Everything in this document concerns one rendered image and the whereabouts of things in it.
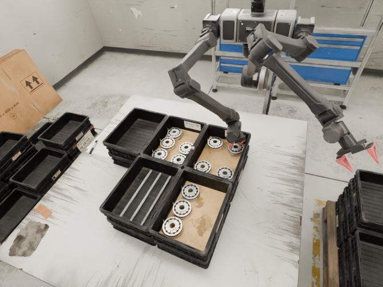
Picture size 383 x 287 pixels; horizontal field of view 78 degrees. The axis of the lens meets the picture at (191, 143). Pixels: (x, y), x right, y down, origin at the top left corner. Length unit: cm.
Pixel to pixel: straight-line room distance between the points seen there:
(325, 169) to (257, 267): 160
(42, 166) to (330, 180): 273
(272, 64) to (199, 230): 84
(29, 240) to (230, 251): 115
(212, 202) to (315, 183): 144
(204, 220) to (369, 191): 122
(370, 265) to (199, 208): 110
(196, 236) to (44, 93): 330
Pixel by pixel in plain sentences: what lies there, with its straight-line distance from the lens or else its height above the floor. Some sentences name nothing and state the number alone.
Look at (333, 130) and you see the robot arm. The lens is 104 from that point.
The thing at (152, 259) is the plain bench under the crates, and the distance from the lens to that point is 141.
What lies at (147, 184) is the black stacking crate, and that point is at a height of 83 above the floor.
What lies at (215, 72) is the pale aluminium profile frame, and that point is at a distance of 338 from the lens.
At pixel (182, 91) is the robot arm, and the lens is 110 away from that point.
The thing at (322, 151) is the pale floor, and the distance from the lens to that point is 288.
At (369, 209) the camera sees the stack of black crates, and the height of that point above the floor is 49.
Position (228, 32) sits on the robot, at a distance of 152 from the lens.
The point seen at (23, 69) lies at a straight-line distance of 398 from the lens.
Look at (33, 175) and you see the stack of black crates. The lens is 260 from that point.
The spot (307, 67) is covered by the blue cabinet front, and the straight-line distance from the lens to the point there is 321.
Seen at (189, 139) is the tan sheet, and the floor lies 83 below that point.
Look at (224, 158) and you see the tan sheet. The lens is 153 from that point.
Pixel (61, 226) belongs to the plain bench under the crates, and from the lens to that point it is 170.
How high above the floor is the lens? 200
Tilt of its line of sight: 46 degrees down
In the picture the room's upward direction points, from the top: 7 degrees counter-clockwise
